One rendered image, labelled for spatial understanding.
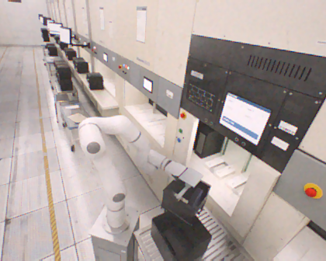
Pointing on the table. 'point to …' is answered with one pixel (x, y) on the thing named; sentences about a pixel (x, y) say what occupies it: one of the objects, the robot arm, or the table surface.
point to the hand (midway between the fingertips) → (189, 178)
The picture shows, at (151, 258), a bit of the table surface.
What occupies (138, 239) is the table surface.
